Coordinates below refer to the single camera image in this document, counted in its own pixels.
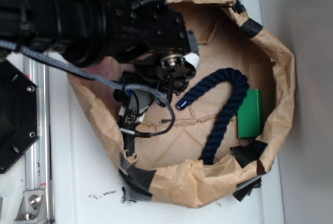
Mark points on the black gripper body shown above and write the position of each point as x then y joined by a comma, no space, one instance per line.
148,34

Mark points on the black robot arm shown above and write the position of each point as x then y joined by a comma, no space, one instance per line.
49,25

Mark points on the brown paper bag bin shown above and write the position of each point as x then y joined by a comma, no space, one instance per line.
168,168

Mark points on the green rectangular block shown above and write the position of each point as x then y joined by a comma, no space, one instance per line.
249,115

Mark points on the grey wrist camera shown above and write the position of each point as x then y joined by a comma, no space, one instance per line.
135,104

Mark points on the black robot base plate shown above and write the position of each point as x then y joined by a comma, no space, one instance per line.
19,128

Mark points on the aluminium extrusion rail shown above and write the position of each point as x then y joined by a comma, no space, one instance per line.
38,166

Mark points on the metal corner bracket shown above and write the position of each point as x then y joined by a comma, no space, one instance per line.
33,207

